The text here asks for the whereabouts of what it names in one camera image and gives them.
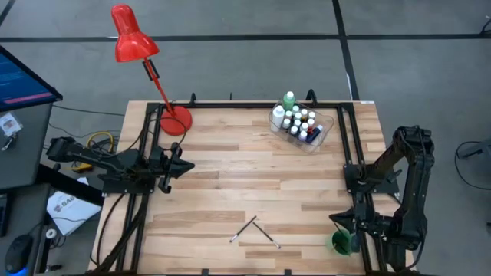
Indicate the grey brown paint bottle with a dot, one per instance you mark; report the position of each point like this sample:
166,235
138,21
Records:
286,123

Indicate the dark green paint bottle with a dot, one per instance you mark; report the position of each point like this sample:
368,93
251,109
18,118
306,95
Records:
296,123

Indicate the red paint bottle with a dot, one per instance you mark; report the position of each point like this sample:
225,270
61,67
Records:
310,122

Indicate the white printed booklet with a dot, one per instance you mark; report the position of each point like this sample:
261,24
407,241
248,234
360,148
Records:
73,214

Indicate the black computer mouse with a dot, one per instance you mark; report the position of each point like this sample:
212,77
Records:
17,253

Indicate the clear plastic bin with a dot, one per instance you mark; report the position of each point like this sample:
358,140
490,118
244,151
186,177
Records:
326,126

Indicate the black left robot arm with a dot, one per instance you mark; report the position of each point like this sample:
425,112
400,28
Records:
130,180

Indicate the green plastic cup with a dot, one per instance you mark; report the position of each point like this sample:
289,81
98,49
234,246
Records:
332,245

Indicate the large green paint bottle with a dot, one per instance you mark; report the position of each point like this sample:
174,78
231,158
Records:
288,101

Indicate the white card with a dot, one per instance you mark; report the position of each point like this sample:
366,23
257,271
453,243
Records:
9,124

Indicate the pale grey paint bottle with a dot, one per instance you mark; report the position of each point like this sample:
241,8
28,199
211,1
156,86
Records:
312,115

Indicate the maroon paint bottle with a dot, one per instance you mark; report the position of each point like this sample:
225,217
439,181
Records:
293,130

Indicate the white tape roll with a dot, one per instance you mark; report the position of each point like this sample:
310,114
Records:
51,233

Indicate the dark bristle silver ferrule paintbrush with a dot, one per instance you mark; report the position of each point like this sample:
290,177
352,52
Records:
243,229

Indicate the crossed paint brushes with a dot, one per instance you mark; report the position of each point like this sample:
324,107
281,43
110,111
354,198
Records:
266,235

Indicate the large white paint bottle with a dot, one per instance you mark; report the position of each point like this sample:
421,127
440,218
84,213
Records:
277,115

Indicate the purple paint bottle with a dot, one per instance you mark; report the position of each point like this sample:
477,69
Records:
302,135

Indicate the black table clamp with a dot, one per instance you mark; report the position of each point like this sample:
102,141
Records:
311,95
205,272
287,272
193,97

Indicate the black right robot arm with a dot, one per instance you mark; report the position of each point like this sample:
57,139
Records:
416,172

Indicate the metal keys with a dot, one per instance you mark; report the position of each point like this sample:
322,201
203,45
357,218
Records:
8,143

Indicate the computer monitor blue screen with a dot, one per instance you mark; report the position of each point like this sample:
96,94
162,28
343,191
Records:
19,82

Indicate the light green paint bottle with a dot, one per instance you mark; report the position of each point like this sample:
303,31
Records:
297,116

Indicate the orange paint bottle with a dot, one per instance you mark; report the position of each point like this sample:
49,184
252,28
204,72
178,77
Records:
288,114

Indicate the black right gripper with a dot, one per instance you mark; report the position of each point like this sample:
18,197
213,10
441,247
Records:
374,226

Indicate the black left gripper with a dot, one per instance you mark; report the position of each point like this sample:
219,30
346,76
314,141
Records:
165,165

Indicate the yellow paint bottle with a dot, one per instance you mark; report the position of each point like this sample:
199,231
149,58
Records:
304,112

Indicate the black desk bar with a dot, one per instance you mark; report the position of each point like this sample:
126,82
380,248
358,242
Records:
69,186

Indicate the red desk lamp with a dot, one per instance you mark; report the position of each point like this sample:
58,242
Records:
132,38

